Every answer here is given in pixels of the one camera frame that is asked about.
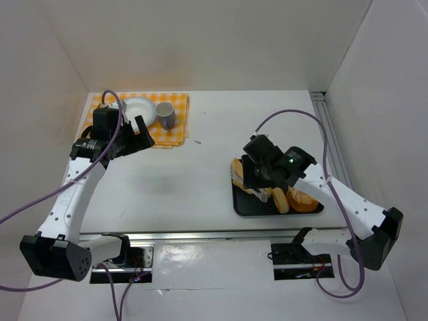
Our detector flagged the metal tongs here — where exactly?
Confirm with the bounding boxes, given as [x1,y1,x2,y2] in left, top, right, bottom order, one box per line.
[229,168,269,203]

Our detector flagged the long bread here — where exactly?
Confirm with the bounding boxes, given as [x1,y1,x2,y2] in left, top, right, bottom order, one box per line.
[230,158,253,195]

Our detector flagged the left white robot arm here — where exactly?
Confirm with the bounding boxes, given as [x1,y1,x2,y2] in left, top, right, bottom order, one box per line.
[19,107,154,282]

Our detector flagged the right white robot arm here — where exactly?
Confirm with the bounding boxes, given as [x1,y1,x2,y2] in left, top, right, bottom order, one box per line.
[241,134,403,271]

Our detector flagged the oval bread loaf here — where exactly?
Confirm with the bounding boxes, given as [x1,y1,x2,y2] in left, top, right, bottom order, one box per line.
[258,188,272,202]

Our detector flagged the white paper plate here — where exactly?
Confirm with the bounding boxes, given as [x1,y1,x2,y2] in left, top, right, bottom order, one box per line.
[121,97,156,133]

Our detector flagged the black tray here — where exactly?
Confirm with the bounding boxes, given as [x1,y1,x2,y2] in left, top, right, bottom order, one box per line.
[232,184,324,217]

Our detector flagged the lavender mug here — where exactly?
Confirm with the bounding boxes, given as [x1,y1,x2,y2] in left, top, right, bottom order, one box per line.
[155,102,176,130]

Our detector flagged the small round bun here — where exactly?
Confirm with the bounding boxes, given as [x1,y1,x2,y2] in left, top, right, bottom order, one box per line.
[272,187,290,214]

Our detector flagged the yellow checkered cloth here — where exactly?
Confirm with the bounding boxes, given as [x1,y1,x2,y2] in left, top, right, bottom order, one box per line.
[77,92,191,150]

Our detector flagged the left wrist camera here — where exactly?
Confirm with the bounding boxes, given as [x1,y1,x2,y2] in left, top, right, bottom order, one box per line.
[97,100,127,114]

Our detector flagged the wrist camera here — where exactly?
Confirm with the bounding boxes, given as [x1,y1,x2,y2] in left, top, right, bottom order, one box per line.
[250,133,270,140]
[97,100,127,114]

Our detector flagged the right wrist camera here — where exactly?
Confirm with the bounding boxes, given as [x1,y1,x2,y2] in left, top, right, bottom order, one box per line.
[250,133,270,140]

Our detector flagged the sugared ring pastry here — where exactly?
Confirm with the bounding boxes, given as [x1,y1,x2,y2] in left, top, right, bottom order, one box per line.
[286,187,319,213]

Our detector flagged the aluminium rail right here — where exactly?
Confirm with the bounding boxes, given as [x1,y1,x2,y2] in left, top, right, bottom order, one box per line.
[310,92,352,188]

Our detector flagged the aluminium rail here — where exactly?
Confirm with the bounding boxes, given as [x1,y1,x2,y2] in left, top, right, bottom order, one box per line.
[78,227,348,248]
[310,92,352,188]

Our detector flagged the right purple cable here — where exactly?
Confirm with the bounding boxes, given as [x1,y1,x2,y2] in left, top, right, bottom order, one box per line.
[254,108,366,298]

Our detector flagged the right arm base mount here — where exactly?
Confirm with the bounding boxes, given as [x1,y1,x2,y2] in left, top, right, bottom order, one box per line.
[267,243,334,281]

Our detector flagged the aluminium rail front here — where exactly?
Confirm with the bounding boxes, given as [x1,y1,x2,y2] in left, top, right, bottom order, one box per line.
[78,227,348,248]

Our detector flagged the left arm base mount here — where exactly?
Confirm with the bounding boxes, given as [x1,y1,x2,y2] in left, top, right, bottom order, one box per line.
[103,244,154,284]

